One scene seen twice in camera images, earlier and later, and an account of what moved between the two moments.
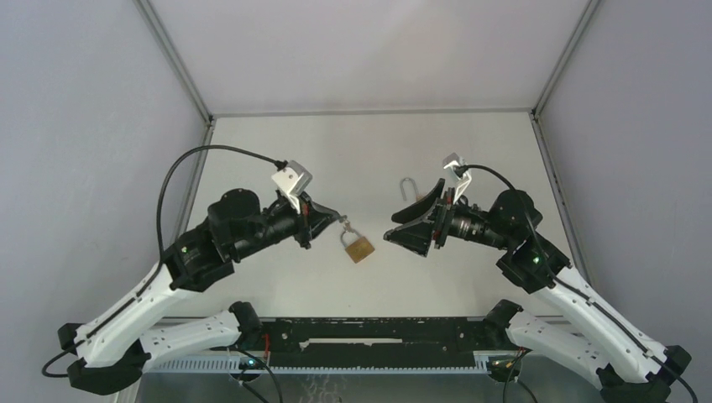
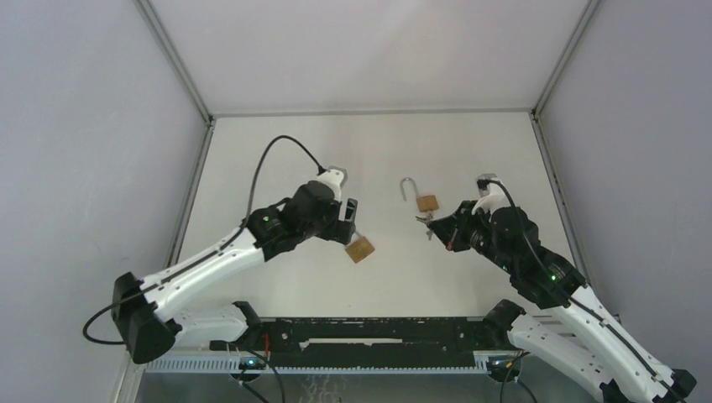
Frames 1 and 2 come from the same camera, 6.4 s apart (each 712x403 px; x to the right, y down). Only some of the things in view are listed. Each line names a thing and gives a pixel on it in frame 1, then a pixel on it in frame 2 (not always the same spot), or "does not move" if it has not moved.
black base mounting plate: x=379 y=342 does not move
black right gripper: x=417 y=235 to x=446 y=228
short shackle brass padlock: x=359 y=248 does not move
